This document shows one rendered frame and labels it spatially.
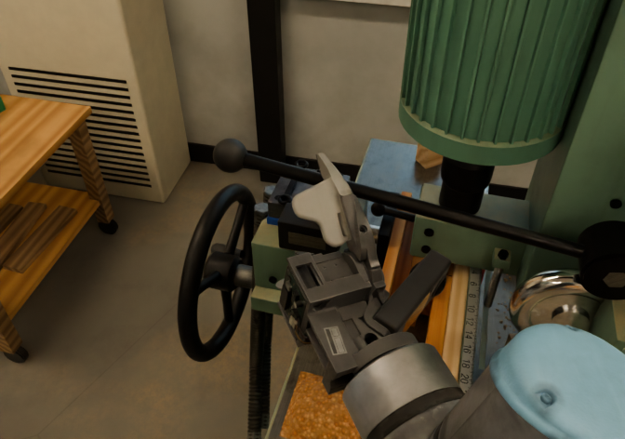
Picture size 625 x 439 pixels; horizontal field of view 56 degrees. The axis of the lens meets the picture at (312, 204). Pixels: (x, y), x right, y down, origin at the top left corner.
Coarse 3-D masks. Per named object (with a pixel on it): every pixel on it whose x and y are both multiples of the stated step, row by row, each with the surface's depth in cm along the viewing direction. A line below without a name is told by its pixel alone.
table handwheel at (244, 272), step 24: (240, 192) 92; (216, 216) 84; (240, 216) 97; (192, 240) 82; (192, 264) 81; (216, 264) 92; (240, 264) 94; (192, 288) 81; (216, 288) 94; (240, 288) 105; (192, 312) 82; (240, 312) 104; (192, 336) 83; (216, 336) 98
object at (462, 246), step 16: (432, 192) 75; (480, 208) 73; (496, 208) 73; (512, 208) 73; (528, 208) 73; (416, 224) 72; (432, 224) 71; (448, 224) 71; (512, 224) 70; (528, 224) 70; (416, 240) 74; (432, 240) 73; (448, 240) 72; (464, 240) 72; (480, 240) 71; (496, 240) 70; (416, 256) 76; (448, 256) 74; (464, 256) 73; (480, 256) 73; (512, 256) 71; (512, 272) 73
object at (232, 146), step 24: (240, 144) 58; (240, 168) 59; (264, 168) 58; (288, 168) 58; (360, 192) 57; (384, 192) 57; (432, 216) 56; (456, 216) 56; (528, 240) 55; (552, 240) 54; (600, 240) 53; (624, 240) 52; (600, 264) 52; (624, 264) 51; (600, 288) 54; (624, 288) 53
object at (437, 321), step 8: (448, 280) 76; (448, 288) 75; (440, 296) 74; (448, 296) 74; (432, 304) 73; (440, 304) 73; (448, 304) 73; (432, 312) 72; (440, 312) 72; (432, 320) 71; (440, 320) 71; (432, 328) 70; (440, 328) 70; (432, 336) 70; (440, 336) 70; (432, 344) 69; (440, 344) 69; (440, 352) 68
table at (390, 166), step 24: (384, 144) 106; (408, 144) 106; (360, 168) 100; (384, 168) 100; (408, 168) 100; (432, 168) 100; (408, 192) 96; (264, 288) 84; (312, 360) 72; (288, 384) 69
